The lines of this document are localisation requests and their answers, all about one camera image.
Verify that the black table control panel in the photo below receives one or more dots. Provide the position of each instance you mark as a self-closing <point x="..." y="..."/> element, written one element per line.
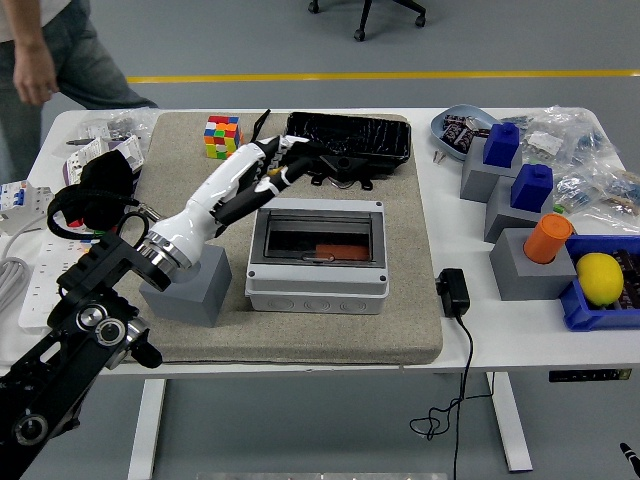
<point x="590" y="375"/>

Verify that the dark packets stack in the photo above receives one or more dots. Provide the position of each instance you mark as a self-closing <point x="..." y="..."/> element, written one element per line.
<point x="631" y="280"/>

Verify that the white purple carton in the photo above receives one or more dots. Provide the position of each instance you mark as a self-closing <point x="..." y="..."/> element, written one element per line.
<point x="127" y="149"/>

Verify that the pale blue plate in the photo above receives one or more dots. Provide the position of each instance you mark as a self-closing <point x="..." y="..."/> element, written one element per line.
<point x="440" y="136"/>

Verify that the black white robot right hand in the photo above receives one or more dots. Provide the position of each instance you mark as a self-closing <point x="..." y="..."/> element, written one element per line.
<point x="631" y="452"/>

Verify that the clear bag of dark parts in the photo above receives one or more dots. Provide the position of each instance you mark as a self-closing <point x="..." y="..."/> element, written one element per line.
<point x="115" y="122"/>

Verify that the blue plastic bin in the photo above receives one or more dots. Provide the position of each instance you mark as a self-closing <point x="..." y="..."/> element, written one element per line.
<point x="590" y="317"/>

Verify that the grey electrical junction box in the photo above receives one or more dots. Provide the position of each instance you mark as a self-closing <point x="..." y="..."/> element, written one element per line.
<point x="320" y="290"/>

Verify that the dark snack packet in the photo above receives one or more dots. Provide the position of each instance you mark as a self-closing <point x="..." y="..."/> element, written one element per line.
<point x="455" y="120"/>
<point x="460" y="137"/>

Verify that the blue battery block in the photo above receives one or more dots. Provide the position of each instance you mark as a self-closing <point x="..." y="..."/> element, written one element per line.
<point x="532" y="187"/>
<point x="502" y="145"/>

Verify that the white circuit breaker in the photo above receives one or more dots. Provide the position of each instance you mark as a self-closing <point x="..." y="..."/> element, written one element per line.
<point x="20" y="197"/>

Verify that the black office chair base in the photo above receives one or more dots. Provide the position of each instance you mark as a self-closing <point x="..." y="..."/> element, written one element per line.
<point x="367" y="15"/>

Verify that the small green part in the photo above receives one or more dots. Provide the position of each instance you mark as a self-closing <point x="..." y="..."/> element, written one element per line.
<point x="562" y="208"/>

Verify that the black cloth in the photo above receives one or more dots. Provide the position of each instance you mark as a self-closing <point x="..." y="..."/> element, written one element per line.
<point x="107" y="172"/>

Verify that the clear hinged box lid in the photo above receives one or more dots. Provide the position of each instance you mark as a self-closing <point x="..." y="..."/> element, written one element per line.
<point x="320" y="227"/>

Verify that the yellow lemon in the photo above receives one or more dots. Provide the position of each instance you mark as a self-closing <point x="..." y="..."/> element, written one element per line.
<point x="600" y="277"/>

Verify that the grey block with round hole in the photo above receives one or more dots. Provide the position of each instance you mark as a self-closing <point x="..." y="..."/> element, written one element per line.
<point x="200" y="300"/>
<point x="530" y="280"/>

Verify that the colourful puzzle cube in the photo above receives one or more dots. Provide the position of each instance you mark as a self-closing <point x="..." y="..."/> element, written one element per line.
<point x="222" y="137"/>

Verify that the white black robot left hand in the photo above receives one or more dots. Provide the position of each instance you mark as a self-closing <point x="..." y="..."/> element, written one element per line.
<point x="210" y="200"/>

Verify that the clear bag of small parts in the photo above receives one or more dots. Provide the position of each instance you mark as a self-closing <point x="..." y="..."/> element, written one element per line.
<point x="622" y="197"/>
<point x="580" y="190"/>
<point x="555" y="132"/>

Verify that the person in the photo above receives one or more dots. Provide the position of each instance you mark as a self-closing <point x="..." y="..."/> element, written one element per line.
<point x="85" y="65"/>

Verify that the person's left forearm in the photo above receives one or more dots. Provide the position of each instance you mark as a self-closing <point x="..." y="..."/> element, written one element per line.
<point x="35" y="42"/>

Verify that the person's left hand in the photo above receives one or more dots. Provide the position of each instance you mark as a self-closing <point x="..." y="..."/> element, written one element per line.
<point x="35" y="80"/>

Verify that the grey holder block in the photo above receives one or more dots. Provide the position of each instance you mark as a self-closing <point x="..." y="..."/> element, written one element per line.
<point x="477" y="180"/>
<point x="505" y="220"/>

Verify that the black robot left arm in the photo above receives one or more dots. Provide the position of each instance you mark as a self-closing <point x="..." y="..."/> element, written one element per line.
<point x="75" y="320"/>

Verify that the small metal clip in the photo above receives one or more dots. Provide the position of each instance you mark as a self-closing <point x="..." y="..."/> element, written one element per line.
<point x="438" y="157"/>

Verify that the grey-brown fabric mat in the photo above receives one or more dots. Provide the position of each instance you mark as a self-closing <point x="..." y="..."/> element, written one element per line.
<point x="300" y="340"/>

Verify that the black plastic tray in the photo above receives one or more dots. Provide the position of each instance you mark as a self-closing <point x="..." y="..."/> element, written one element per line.
<point x="350" y="135"/>

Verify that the white table leg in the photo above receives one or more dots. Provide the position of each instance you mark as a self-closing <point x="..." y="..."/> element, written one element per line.
<point x="510" y="425"/>
<point x="147" y="425"/>

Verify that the black triangular bracket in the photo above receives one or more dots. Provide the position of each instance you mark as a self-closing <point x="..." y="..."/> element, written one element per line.
<point x="342" y="164"/>

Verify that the orange cylinder battery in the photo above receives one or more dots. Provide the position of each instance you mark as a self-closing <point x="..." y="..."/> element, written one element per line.
<point x="547" y="237"/>
<point x="342" y="251"/>

